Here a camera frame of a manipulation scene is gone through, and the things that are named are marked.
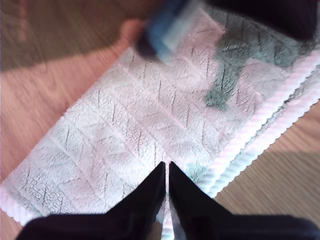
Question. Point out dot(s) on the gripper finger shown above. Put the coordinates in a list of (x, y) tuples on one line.
[(190, 200), (150, 197)]

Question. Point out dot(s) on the white fluffy tea towel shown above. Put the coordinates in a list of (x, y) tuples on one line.
[(150, 112)]

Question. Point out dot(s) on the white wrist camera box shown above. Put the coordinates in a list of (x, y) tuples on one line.
[(170, 27)]

